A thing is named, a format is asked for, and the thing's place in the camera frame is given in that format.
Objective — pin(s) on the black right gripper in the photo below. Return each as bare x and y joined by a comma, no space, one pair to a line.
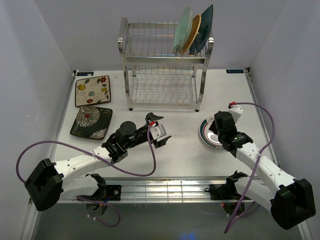
213,128

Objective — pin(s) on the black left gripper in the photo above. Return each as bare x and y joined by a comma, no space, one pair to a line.
151,117

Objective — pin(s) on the white plate teal red rim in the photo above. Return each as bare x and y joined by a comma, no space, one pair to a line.
207,136

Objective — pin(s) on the black square floral plate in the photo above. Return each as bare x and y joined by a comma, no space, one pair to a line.
91,122

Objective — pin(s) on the dark teal square plate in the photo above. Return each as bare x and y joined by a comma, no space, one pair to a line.
203,31

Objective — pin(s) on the light green floral plate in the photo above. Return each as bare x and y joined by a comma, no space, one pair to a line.
182,31

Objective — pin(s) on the woven bamboo round plate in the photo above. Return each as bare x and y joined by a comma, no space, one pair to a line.
196,22

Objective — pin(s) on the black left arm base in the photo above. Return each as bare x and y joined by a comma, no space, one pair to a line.
107,192

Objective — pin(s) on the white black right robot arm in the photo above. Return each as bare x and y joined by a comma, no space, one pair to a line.
289,200

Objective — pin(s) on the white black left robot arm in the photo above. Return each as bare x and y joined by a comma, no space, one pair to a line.
51,181

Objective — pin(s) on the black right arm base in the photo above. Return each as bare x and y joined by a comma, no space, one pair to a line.
227,190

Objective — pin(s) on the stainless steel dish rack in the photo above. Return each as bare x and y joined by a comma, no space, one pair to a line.
154,76

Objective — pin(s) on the cream square floral plate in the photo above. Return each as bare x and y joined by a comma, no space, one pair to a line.
92,91

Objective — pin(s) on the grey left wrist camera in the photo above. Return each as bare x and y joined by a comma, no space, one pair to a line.
156,130

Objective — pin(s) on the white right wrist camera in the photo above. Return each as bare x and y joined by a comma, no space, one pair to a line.
236,108

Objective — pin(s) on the aluminium front rail frame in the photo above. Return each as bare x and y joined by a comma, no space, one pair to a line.
179,170

